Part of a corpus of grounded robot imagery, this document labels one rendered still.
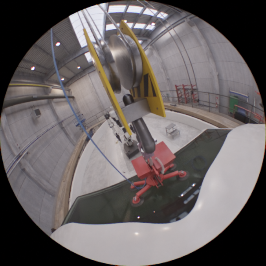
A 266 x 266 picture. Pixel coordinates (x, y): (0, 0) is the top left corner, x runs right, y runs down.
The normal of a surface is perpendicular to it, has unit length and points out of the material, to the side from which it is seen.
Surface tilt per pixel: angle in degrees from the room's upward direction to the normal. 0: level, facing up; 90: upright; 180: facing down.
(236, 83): 90
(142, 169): 17
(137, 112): 90
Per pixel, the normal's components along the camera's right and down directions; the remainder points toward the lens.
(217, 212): -0.39, -0.91
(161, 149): -0.24, -0.62
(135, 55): -0.19, 0.72
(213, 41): -0.88, 0.46
